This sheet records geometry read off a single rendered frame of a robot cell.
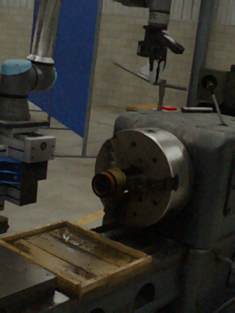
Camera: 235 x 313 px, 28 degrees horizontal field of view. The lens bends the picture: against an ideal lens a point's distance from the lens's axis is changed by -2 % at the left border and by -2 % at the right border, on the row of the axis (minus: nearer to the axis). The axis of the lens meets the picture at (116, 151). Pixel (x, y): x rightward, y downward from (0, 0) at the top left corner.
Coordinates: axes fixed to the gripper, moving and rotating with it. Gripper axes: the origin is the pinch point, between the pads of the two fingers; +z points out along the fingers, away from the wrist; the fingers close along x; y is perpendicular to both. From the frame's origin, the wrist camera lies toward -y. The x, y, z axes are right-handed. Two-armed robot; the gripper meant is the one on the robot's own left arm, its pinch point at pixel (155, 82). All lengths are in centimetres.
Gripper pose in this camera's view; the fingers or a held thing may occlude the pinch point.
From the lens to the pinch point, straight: 174.1
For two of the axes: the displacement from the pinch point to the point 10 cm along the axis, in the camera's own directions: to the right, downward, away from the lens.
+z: -1.2, 9.7, 2.1
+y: -7.8, -2.2, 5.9
